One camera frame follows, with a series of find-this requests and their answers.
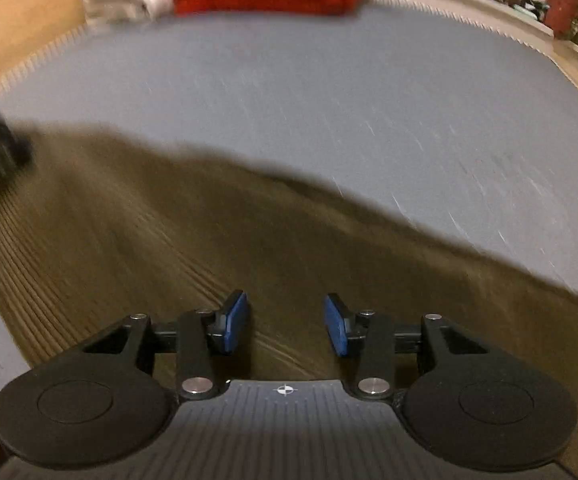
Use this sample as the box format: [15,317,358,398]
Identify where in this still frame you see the brown corduroy pants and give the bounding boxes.
[0,125,578,474]

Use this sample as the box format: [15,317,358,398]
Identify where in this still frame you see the panda plush toy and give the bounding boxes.
[513,0,549,22]

